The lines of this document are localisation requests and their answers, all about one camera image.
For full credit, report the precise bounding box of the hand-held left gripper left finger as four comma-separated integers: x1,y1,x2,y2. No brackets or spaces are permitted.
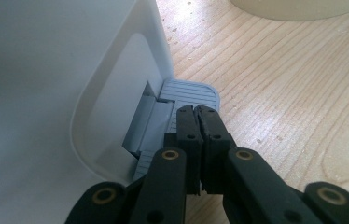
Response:
163,104,204,197

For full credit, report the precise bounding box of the white pedal trash can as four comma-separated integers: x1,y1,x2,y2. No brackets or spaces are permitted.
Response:
0,0,221,224

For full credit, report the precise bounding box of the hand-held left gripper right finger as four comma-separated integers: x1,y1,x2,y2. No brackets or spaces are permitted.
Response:
194,105,239,195

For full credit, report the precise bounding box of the beige strainer pot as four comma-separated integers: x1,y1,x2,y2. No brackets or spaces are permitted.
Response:
228,0,349,22

